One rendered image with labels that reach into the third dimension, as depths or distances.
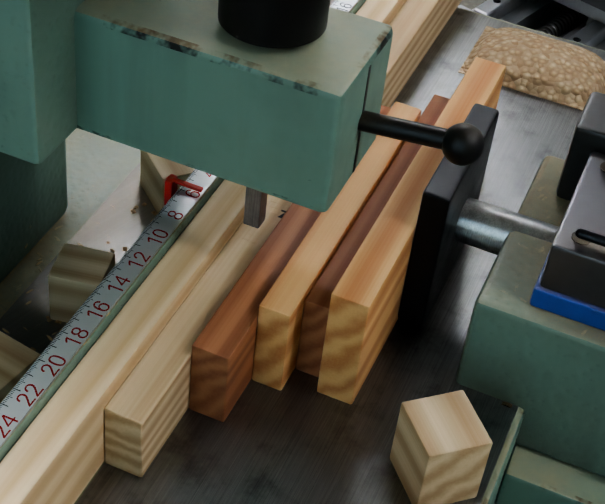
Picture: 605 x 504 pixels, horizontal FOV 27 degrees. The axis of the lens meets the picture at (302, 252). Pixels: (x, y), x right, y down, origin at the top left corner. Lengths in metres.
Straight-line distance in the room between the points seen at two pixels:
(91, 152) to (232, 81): 0.39
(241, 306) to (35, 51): 0.16
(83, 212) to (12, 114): 0.30
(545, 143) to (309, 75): 0.31
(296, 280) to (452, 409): 0.10
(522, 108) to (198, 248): 0.31
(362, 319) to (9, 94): 0.20
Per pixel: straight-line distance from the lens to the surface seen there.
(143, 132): 0.62
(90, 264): 0.80
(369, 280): 0.61
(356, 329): 0.61
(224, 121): 0.59
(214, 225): 0.66
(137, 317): 0.61
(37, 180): 0.84
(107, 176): 0.93
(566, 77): 0.89
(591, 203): 0.64
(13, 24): 0.58
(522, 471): 0.68
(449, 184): 0.64
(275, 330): 0.62
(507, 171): 0.81
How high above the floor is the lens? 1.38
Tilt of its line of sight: 42 degrees down
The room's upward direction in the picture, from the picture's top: 7 degrees clockwise
